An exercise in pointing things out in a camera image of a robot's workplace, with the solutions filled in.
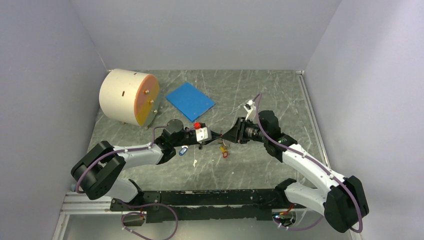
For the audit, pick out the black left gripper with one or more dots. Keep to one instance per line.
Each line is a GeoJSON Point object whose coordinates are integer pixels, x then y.
{"type": "Point", "coordinates": [214, 135]}

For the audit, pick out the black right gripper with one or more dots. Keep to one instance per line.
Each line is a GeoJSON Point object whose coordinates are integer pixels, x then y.
{"type": "Point", "coordinates": [241, 125]}

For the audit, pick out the key with yellow tag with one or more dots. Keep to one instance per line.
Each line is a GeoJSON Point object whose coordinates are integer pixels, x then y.
{"type": "Point", "coordinates": [223, 149]}

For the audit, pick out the key with blue tag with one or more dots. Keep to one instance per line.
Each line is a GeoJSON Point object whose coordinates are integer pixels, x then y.
{"type": "Point", "coordinates": [183, 150]}

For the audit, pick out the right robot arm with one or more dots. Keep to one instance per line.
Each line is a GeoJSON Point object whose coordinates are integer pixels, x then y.
{"type": "Point", "coordinates": [339, 199]}

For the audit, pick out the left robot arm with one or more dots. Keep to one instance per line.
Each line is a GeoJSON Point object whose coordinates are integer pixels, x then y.
{"type": "Point", "coordinates": [97, 174]}

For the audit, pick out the blue folded paper folder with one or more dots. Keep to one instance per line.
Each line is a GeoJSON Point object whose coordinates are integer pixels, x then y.
{"type": "Point", "coordinates": [191, 102]}

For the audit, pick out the white cylinder drum box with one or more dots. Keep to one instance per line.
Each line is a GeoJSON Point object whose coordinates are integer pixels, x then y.
{"type": "Point", "coordinates": [130, 97]}

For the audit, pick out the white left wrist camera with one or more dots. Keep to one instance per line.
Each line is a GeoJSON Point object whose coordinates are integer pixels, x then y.
{"type": "Point", "coordinates": [203, 134]}

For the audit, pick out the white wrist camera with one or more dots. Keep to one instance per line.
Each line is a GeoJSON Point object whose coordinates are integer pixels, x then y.
{"type": "Point", "coordinates": [250, 109]}
{"type": "Point", "coordinates": [203, 134]}

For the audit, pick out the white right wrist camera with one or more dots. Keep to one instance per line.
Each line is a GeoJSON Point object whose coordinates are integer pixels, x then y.
{"type": "Point", "coordinates": [250, 109]}

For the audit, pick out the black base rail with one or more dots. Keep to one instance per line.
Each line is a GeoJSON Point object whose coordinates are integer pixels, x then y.
{"type": "Point", "coordinates": [223, 204]}

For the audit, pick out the aluminium frame rail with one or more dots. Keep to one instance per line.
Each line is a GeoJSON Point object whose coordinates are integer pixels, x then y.
{"type": "Point", "coordinates": [79, 204]}

